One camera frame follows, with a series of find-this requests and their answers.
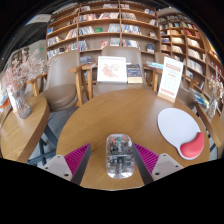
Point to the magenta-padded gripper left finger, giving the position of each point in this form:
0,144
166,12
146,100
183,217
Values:
58,165

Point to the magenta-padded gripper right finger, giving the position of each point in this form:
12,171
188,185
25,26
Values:
165,165

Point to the transparent computer mouse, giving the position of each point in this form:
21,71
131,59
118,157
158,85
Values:
120,156

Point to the white mouse pad red rest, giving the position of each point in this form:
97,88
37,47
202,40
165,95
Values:
175,128

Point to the round wooden side table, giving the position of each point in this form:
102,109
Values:
20,133
215,128

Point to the glass vase pink dried flowers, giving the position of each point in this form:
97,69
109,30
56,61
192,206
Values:
22,106

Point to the beige wooden-armed armchair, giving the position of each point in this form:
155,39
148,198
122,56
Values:
121,53
60,93
186,95

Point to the glass vase beige dried flowers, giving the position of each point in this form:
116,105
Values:
212,108

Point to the colourful magazine stack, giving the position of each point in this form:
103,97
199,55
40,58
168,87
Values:
199,97

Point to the small white table sign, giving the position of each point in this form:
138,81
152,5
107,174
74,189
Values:
11,101

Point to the white red table sign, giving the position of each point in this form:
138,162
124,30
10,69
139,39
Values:
170,80

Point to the dark cover book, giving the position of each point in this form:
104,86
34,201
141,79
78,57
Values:
134,73

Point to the light blue book stack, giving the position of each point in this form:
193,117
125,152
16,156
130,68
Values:
155,65

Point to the white floral picture board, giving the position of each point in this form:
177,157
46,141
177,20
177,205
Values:
111,69

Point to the small distant bookshelf unit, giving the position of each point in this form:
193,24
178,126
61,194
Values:
20,56

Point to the curved wooden bookshelf unit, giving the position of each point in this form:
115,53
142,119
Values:
190,46

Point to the wide wooden bookshelf unit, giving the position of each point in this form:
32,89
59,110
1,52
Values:
100,30

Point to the white hanging ceiling panel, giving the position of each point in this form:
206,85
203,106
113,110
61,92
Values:
38,19

